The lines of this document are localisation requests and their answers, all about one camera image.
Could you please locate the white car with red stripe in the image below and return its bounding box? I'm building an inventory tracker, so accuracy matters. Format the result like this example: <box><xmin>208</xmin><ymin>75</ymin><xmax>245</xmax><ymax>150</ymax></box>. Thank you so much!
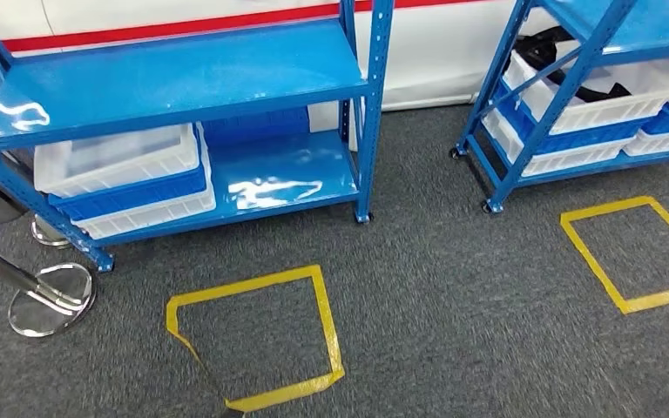
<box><xmin>0</xmin><ymin>0</ymin><xmax>561</xmax><ymax>152</ymax></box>

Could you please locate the black plastic part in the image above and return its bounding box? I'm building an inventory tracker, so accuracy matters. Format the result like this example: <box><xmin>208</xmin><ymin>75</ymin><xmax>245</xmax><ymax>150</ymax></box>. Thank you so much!
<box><xmin>513</xmin><ymin>25</ymin><xmax>632</xmax><ymax>104</ymax></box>

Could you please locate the blue wheeled shelf rack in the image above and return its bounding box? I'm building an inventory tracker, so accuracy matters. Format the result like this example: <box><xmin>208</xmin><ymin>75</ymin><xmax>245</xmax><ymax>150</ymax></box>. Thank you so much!
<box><xmin>449</xmin><ymin>0</ymin><xmax>669</xmax><ymax>214</ymax></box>

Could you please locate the grey round stanchion base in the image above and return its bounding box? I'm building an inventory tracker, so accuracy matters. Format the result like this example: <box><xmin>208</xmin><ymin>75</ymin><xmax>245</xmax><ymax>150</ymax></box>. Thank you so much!
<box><xmin>0</xmin><ymin>190</ymin><xmax>29</xmax><ymax>226</ymax></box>

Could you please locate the yellow floor tape marking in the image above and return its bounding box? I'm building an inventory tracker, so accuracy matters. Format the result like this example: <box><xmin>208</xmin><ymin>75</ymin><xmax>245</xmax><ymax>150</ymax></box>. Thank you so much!
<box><xmin>559</xmin><ymin>196</ymin><xmax>669</xmax><ymax>315</ymax></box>
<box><xmin>166</xmin><ymin>264</ymin><xmax>346</xmax><ymax>414</ymax></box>

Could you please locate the blue steel shelf rack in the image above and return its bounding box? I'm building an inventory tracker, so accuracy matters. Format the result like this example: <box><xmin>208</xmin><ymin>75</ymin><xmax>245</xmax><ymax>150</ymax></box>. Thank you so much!
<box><xmin>0</xmin><ymin>0</ymin><xmax>395</xmax><ymax>273</ymax></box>

